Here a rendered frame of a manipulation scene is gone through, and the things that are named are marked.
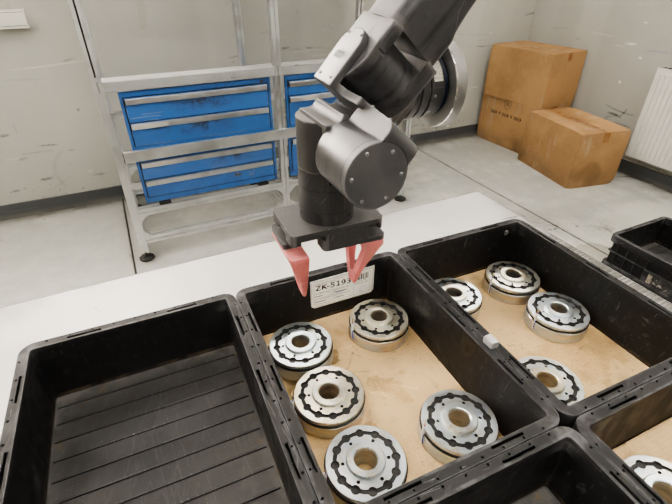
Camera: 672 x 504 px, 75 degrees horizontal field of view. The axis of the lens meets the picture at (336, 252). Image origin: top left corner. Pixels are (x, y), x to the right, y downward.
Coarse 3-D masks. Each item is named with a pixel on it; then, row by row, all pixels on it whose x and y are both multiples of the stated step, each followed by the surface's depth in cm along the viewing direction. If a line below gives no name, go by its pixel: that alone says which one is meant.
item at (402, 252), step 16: (496, 224) 89; (512, 224) 90; (528, 224) 89; (432, 240) 84; (448, 240) 84; (544, 240) 85; (400, 256) 80; (576, 256) 80; (416, 272) 76; (624, 288) 72; (656, 304) 68; (656, 368) 58; (624, 384) 56; (640, 384) 56; (592, 400) 54; (608, 400) 54; (560, 416) 52; (576, 416) 52
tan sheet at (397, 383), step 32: (320, 320) 80; (352, 352) 74; (384, 352) 74; (416, 352) 74; (288, 384) 68; (384, 384) 68; (416, 384) 68; (448, 384) 68; (384, 416) 63; (416, 416) 63; (320, 448) 59; (416, 448) 59
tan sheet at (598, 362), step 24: (480, 288) 88; (480, 312) 82; (504, 312) 82; (504, 336) 77; (528, 336) 77; (600, 336) 77; (576, 360) 72; (600, 360) 72; (624, 360) 72; (600, 384) 68
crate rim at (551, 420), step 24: (336, 264) 78; (264, 288) 72; (432, 288) 72; (456, 312) 67; (480, 336) 63; (264, 360) 59; (504, 360) 59; (528, 384) 56; (288, 408) 53; (552, 408) 53; (528, 432) 50; (312, 456) 48; (480, 456) 48; (312, 480) 45; (432, 480) 45
